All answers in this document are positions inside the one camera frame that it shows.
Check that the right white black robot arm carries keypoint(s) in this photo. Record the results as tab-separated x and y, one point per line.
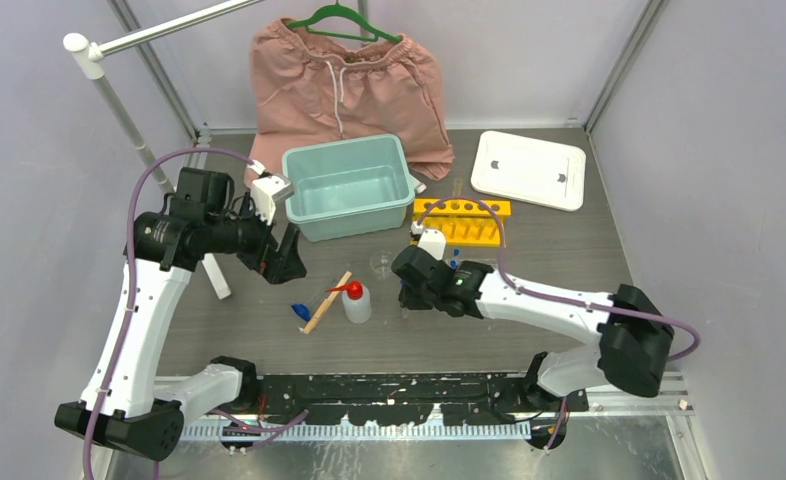
622	340

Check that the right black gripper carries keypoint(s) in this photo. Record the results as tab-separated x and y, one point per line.
409	300

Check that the pink shorts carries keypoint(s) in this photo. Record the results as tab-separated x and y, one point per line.
309	89

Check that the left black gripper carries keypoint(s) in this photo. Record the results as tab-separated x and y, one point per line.
286	265

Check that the wooden test tube clamp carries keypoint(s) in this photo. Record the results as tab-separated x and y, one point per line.
331	294

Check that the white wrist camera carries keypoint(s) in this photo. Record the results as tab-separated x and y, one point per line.
431	240
267	191

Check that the green clothes hanger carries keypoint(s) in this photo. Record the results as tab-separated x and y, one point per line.
339	21

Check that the teal plastic bin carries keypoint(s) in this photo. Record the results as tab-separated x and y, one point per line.
348	187

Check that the yellow test tube rack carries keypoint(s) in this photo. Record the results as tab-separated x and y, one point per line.
463	222

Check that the blue cap test tube lying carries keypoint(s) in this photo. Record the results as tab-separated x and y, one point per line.
306	308

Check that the white plastic tray lid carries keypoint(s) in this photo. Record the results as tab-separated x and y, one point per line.
530	170

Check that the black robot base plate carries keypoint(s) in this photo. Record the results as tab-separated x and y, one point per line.
398	399

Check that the white metal clothes rack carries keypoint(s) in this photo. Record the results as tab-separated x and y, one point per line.
88	55

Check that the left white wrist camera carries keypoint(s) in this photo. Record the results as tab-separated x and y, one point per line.
267	191

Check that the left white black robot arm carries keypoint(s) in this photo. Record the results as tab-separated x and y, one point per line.
123	408

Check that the white red wash bottle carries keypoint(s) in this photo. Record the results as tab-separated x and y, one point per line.
356	301

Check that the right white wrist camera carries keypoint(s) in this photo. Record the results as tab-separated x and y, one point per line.
431	240

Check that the small clear glass beaker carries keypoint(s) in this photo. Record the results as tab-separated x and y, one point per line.
380	263

